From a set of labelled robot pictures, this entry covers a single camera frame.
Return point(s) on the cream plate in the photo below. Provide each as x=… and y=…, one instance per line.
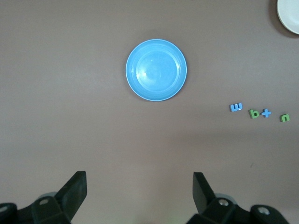
x=290, y=16

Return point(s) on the blue lowercase letter m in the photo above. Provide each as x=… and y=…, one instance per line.
x=236, y=107

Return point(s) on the blue plate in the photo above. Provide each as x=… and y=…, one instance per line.
x=156, y=70

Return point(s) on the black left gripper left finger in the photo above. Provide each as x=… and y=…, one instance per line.
x=70, y=193

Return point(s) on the green lowercase letter b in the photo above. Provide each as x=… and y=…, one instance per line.
x=253, y=114

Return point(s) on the green lowercase letter n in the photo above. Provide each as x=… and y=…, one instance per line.
x=284, y=119

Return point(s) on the blue lowercase letter x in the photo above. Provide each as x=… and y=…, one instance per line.
x=266, y=113

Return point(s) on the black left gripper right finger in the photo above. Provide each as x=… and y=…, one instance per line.
x=203, y=193

